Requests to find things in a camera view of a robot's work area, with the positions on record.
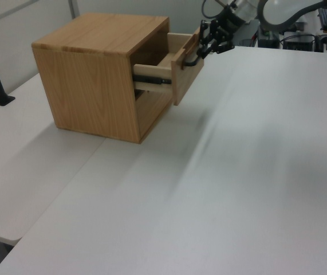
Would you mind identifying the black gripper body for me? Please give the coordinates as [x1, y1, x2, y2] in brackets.
[212, 7, 246, 41]

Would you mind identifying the black corrugated hose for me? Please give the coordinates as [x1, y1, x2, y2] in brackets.
[258, 0, 327, 30]

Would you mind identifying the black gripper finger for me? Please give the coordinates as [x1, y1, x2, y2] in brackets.
[196, 39, 235, 60]
[198, 19, 220, 46]

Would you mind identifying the wooden drawer with black handle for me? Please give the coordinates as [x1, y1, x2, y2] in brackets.
[133, 27, 206, 106]

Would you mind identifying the wooden drawer cabinet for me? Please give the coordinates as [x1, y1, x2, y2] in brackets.
[31, 12, 170, 144]

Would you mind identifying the black electronics box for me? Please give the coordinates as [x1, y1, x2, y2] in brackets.
[255, 27, 282, 48]

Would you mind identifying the wooden drawer with notch grip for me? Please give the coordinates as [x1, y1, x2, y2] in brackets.
[136, 92, 173, 141]

